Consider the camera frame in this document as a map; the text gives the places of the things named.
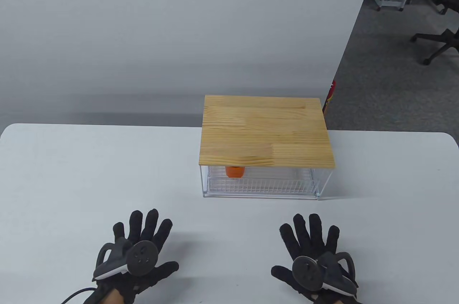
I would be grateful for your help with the person's left hand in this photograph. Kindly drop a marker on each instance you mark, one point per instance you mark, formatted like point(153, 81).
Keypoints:
point(148, 227)

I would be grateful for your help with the person's right hand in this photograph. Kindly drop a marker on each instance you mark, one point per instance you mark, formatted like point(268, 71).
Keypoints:
point(308, 236)

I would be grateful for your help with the white mesh sliding drawer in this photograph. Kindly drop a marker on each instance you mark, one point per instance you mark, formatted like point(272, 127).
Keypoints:
point(265, 185)

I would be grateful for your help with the orange plastic cup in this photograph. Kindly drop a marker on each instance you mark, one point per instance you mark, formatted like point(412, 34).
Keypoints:
point(235, 172)

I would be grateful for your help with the person's left forearm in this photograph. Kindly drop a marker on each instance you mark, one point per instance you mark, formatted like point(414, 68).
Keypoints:
point(114, 298)

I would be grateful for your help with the black left hand controller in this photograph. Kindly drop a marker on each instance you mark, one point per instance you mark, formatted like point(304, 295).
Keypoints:
point(143, 257)

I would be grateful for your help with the black hand controller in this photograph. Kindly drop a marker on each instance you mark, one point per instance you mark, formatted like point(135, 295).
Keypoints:
point(306, 271)
point(143, 257)

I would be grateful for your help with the black right hand controller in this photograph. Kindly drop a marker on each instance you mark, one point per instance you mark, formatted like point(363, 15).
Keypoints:
point(306, 271)

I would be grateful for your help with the red fire extinguisher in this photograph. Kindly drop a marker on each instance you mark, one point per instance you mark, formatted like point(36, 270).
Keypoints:
point(329, 98)

